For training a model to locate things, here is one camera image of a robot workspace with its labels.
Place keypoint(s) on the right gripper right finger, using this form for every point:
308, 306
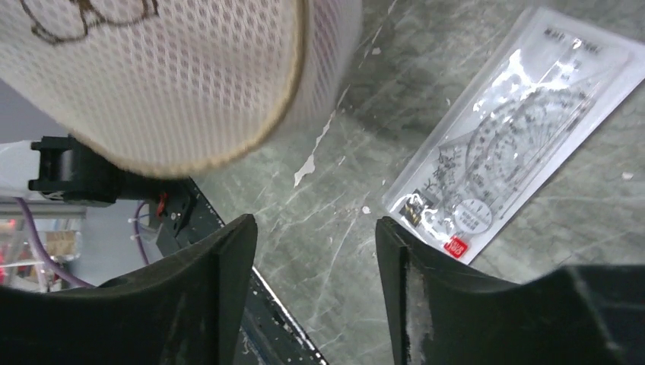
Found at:
441, 311

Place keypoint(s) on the packaged ruler set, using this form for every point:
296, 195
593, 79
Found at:
549, 85

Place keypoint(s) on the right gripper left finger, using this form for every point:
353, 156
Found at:
160, 314

